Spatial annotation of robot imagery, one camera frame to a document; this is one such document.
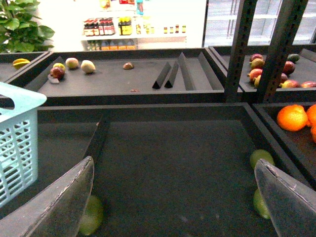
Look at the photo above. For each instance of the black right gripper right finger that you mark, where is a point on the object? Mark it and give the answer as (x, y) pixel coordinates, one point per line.
(290, 203)

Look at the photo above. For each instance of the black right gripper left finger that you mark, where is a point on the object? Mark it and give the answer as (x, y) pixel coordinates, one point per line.
(57, 210)

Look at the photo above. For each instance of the green avocado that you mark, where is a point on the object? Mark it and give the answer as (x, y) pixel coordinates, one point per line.
(260, 154)
(92, 217)
(260, 206)

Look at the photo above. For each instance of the light blue plastic basket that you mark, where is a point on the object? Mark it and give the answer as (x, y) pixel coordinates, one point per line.
(18, 141)

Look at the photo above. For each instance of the orange fruit front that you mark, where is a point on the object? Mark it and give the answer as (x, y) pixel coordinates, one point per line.
(292, 118)

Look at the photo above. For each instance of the dark wooden display stand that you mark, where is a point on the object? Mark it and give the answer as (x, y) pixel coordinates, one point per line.
(169, 162)

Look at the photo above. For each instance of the dark red passion fruit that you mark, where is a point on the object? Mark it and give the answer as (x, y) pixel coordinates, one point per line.
(57, 73)

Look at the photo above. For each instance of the yellow starfruit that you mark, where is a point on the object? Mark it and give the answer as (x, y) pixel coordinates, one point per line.
(19, 63)

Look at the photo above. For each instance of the black triangular divider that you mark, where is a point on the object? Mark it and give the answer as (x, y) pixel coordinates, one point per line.
(162, 76)

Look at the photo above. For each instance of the green potted plant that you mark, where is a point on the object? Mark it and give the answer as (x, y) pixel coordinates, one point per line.
(20, 29)

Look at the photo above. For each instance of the white grocery shelf with bottles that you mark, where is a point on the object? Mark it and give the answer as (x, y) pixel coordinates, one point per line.
(128, 25)

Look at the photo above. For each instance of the black metal upright post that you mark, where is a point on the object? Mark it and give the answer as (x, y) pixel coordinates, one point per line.
(287, 24)

